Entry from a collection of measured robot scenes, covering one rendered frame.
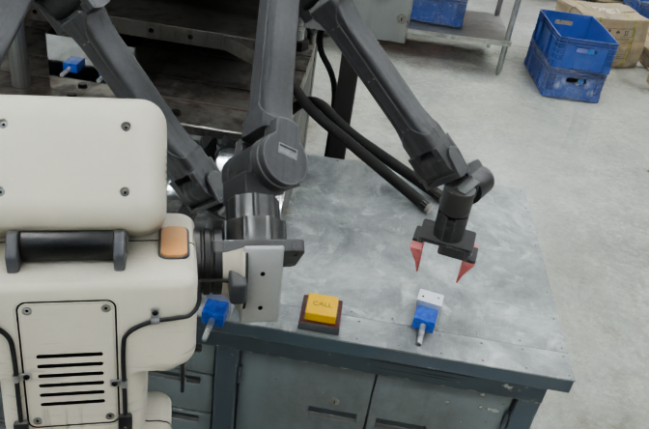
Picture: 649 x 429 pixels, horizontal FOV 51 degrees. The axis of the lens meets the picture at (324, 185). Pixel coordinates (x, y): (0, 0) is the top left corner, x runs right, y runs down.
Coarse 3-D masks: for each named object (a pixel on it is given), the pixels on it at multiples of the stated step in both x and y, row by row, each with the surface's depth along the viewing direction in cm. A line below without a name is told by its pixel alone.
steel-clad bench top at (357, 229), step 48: (336, 192) 174; (384, 192) 177; (336, 240) 157; (384, 240) 160; (480, 240) 164; (528, 240) 167; (288, 288) 141; (336, 288) 143; (384, 288) 145; (432, 288) 147; (480, 288) 149; (528, 288) 151; (336, 336) 131; (384, 336) 132; (432, 336) 134; (480, 336) 136; (528, 336) 137
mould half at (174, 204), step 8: (200, 144) 160; (224, 152) 158; (232, 152) 158; (216, 160) 156; (224, 160) 156; (168, 192) 150; (288, 192) 161; (168, 200) 148; (176, 200) 148; (280, 200) 151; (288, 200) 165; (168, 208) 145; (176, 208) 145; (280, 208) 150; (200, 216) 144; (280, 216) 151; (200, 224) 141
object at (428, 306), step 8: (424, 296) 136; (432, 296) 136; (440, 296) 136; (416, 304) 135; (424, 304) 135; (432, 304) 134; (440, 304) 134; (416, 312) 133; (424, 312) 134; (432, 312) 134; (416, 320) 132; (424, 320) 132; (432, 320) 132; (416, 328) 133; (424, 328) 131; (432, 328) 132; (416, 344) 128
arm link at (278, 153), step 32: (288, 0) 104; (256, 32) 104; (288, 32) 102; (256, 64) 100; (288, 64) 100; (256, 96) 96; (288, 96) 98; (256, 128) 93; (288, 128) 92; (256, 160) 89; (288, 160) 90
